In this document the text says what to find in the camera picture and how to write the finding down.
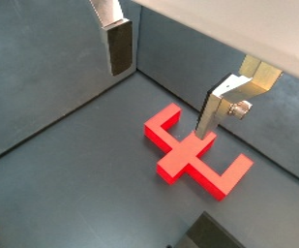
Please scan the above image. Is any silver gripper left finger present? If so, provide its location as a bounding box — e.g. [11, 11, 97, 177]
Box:
[89, 0, 132, 76]

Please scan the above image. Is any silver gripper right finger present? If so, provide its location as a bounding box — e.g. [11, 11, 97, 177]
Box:
[195, 55, 281, 140]

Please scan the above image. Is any red cross-shaped block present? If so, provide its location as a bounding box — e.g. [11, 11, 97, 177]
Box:
[144, 104, 253, 201]

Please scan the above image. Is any black slotted holder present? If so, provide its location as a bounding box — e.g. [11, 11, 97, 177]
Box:
[173, 212, 245, 248]

